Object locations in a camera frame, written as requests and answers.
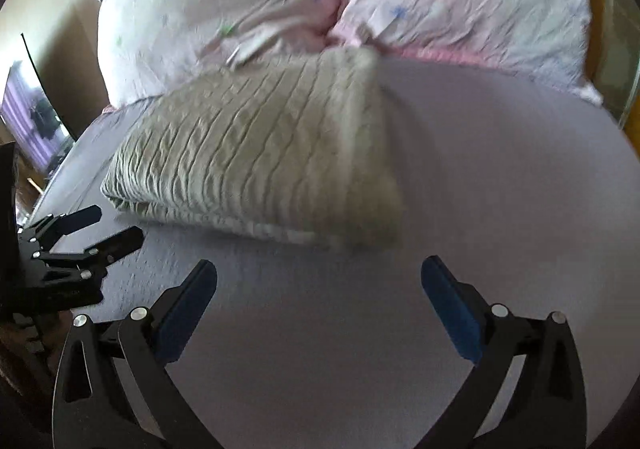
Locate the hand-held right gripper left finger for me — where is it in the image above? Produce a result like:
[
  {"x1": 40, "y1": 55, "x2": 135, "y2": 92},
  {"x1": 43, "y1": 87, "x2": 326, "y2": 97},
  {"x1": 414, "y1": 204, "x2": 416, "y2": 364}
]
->
[{"x1": 52, "y1": 259, "x2": 224, "y2": 449}]

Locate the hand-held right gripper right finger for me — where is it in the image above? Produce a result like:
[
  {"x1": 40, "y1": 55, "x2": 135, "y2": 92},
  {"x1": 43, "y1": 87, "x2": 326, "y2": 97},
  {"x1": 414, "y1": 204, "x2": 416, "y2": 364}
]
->
[{"x1": 413, "y1": 255, "x2": 588, "y2": 449}]

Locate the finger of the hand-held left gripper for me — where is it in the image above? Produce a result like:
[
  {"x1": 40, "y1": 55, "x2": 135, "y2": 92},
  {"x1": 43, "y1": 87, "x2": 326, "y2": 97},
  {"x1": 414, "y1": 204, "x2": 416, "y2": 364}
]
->
[
  {"x1": 19, "y1": 205, "x2": 103, "y2": 250},
  {"x1": 32, "y1": 226, "x2": 145, "y2": 290}
]

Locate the lavender bed sheet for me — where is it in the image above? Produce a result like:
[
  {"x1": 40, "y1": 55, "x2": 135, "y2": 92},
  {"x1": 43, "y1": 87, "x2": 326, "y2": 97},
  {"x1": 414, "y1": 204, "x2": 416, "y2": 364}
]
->
[{"x1": 24, "y1": 53, "x2": 635, "y2": 449}]

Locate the flat screen television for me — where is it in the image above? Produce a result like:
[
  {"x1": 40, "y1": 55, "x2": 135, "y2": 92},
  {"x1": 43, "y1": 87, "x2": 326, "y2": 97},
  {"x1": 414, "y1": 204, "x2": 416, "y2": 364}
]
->
[{"x1": 0, "y1": 60, "x2": 76, "y2": 175}]

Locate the wooden headboard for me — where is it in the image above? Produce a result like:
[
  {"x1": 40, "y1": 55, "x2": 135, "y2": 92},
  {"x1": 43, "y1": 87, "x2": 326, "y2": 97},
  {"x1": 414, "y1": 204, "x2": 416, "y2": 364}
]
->
[{"x1": 584, "y1": 0, "x2": 640, "y2": 130}]

